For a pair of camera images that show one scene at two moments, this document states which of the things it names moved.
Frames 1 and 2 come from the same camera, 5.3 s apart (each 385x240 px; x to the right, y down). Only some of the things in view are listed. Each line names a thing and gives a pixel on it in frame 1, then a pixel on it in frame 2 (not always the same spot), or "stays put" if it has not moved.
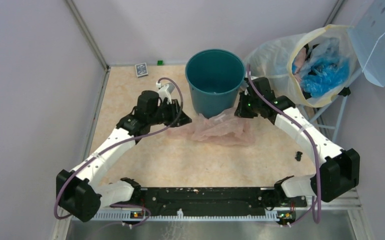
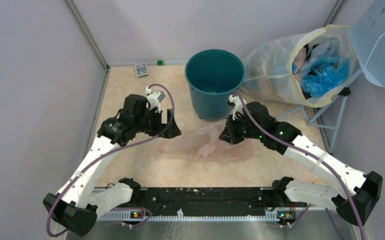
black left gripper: x=178 y=117 to x=170 y=130
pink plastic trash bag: x=226 y=128 to x=205 y=143
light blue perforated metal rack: x=379 y=36 stays put
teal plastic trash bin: x=215 y=76 stays put
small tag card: x=141 y=69 stays put
